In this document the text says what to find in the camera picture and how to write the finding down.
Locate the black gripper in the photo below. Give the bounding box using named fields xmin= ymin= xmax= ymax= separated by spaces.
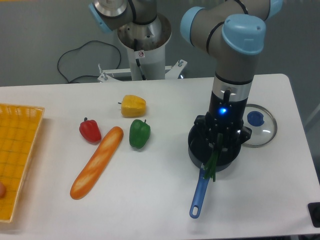
xmin=194 ymin=90 xmax=252 ymax=151

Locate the green onion bunch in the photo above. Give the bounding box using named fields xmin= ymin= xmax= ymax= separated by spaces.
xmin=204 ymin=133 xmax=224 ymax=182

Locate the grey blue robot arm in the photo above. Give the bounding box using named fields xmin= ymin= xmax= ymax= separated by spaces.
xmin=88 ymin=0 xmax=283 ymax=150

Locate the glass lid blue knob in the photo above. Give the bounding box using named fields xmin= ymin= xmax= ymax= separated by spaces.
xmin=242 ymin=103 xmax=278 ymax=148

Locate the green bell pepper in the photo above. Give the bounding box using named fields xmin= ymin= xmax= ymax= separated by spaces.
xmin=129 ymin=119 xmax=151 ymax=149

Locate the yellow bell pepper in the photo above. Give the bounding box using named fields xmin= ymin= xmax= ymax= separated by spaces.
xmin=118 ymin=95 xmax=147 ymax=118

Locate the black corner device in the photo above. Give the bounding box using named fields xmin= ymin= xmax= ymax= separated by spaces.
xmin=307 ymin=202 xmax=320 ymax=228

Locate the red bell pepper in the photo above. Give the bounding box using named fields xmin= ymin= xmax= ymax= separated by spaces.
xmin=79 ymin=117 xmax=102 ymax=144

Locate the orange baguette bread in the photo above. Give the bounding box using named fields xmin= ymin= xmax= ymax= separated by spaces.
xmin=69 ymin=126 xmax=124 ymax=200

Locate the yellow woven basket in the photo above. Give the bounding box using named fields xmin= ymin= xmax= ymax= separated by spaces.
xmin=0 ymin=103 xmax=45 ymax=223

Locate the brown egg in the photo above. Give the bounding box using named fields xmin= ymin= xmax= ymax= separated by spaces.
xmin=0 ymin=182 xmax=6 ymax=198

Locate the black pot blue handle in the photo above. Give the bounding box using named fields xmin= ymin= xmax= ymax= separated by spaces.
xmin=188 ymin=126 xmax=241 ymax=219

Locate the black floor cable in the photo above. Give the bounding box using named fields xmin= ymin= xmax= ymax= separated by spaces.
xmin=57 ymin=40 xmax=122 ymax=84

